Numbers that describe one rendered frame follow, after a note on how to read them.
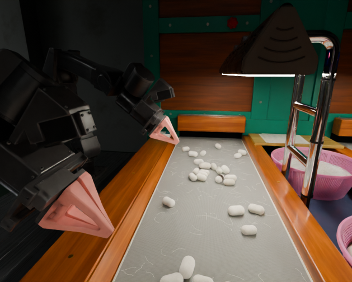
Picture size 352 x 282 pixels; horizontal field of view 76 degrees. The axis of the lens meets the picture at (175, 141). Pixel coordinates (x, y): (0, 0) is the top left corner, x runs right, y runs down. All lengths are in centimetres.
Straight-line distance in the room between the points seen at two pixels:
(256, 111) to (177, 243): 77
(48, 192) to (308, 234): 42
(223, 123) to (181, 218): 60
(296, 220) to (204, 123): 62
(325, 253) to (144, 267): 29
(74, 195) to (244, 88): 92
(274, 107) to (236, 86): 19
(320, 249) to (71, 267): 40
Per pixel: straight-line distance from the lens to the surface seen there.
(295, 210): 56
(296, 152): 66
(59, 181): 27
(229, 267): 43
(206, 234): 48
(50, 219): 31
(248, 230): 49
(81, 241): 46
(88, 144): 82
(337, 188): 81
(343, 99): 122
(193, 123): 102
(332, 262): 46
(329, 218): 75
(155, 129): 62
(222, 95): 108
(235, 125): 103
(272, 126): 112
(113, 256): 43
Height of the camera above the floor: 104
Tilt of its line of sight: 17 degrees down
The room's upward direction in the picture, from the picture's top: straight up
